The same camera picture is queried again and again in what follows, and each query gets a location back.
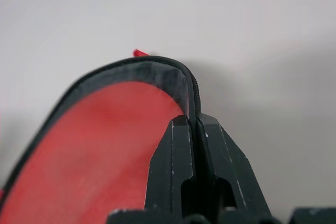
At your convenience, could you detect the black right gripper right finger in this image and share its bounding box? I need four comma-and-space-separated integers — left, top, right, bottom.
195, 112, 272, 217

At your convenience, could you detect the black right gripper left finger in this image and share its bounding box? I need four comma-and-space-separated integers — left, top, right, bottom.
143, 115, 197, 217

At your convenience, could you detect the red round object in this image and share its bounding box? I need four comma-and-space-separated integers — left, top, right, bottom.
1, 81, 186, 224

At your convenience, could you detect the clear black-trimmed pouch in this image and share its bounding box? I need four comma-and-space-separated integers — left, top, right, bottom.
0, 49, 203, 224

